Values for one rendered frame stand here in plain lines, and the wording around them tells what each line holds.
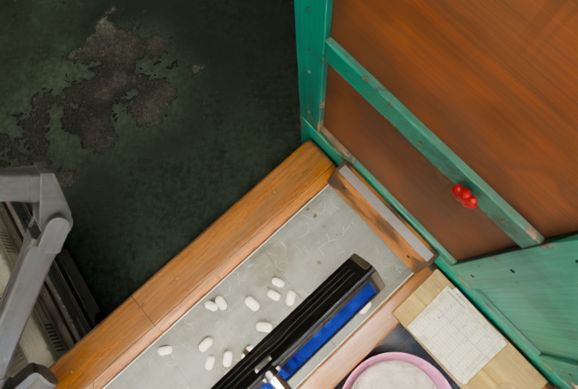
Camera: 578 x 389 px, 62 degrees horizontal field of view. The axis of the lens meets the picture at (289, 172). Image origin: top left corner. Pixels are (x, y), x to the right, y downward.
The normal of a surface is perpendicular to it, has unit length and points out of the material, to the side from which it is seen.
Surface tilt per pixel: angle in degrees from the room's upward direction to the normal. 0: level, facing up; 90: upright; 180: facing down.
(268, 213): 0
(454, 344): 0
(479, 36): 90
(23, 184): 38
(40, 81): 0
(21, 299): 46
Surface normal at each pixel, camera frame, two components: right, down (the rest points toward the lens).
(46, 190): 0.57, 0.28
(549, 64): -0.74, 0.66
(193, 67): -0.04, -0.25
